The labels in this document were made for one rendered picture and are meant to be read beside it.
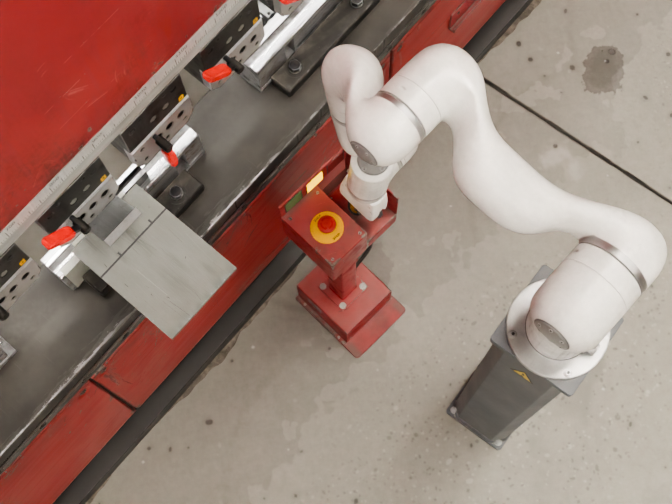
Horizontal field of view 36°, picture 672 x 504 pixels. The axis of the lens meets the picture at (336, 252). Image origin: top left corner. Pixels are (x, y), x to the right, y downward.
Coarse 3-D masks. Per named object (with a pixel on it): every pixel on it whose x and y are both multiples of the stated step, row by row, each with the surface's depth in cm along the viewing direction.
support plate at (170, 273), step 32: (128, 192) 202; (160, 224) 200; (96, 256) 199; (128, 256) 199; (160, 256) 198; (192, 256) 198; (128, 288) 197; (160, 288) 197; (192, 288) 197; (160, 320) 195
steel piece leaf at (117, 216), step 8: (112, 200) 202; (120, 200) 201; (104, 208) 201; (112, 208) 200; (120, 208) 199; (128, 208) 198; (136, 208) 195; (104, 216) 200; (112, 216) 199; (120, 216) 198; (128, 216) 195; (136, 216) 196; (96, 224) 200; (104, 224) 199; (112, 224) 198; (120, 224) 194; (128, 224) 195; (96, 232) 198; (104, 232) 197; (112, 232) 194; (120, 232) 195; (104, 240) 193; (112, 240) 194
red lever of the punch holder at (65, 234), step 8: (72, 216) 182; (72, 224) 182; (80, 224) 181; (56, 232) 177; (64, 232) 178; (72, 232) 179; (88, 232) 182; (48, 240) 175; (56, 240) 176; (64, 240) 178; (48, 248) 175
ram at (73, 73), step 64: (0, 0) 128; (64, 0) 139; (128, 0) 152; (192, 0) 167; (0, 64) 137; (64, 64) 149; (128, 64) 164; (0, 128) 147; (64, 128) 161; (0, 192) 158
